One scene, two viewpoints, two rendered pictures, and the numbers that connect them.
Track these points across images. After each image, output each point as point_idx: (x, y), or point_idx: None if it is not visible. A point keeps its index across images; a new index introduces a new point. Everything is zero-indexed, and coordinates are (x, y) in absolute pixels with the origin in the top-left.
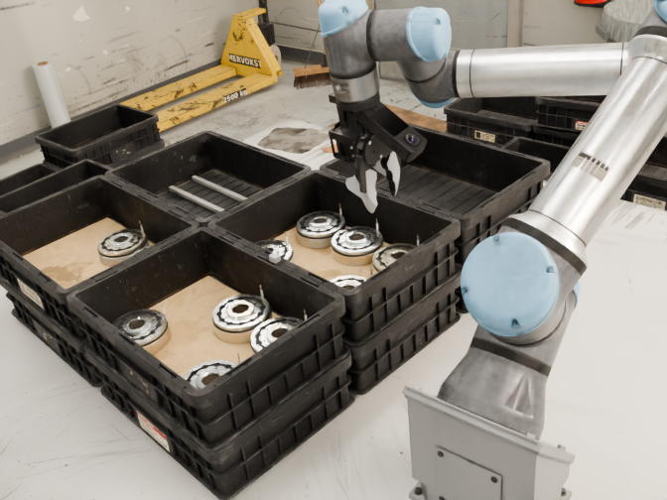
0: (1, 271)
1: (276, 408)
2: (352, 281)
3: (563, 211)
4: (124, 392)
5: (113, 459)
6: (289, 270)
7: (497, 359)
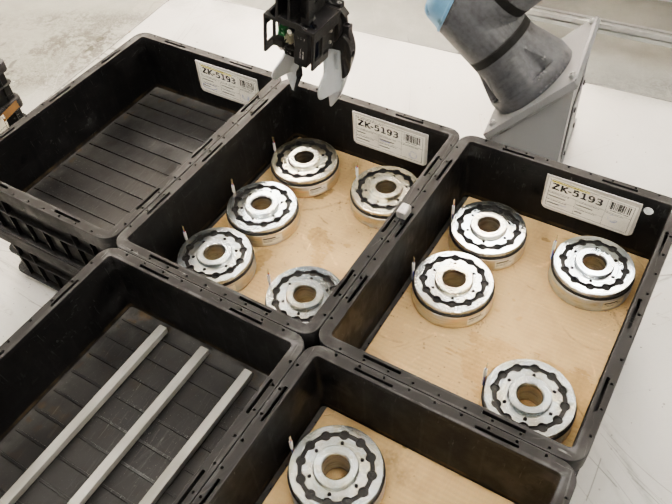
0: None
1: None
2: (363, 188)
3: None
4: None
5: (638, 462)
6: (423, 194)
7: (532, 26)
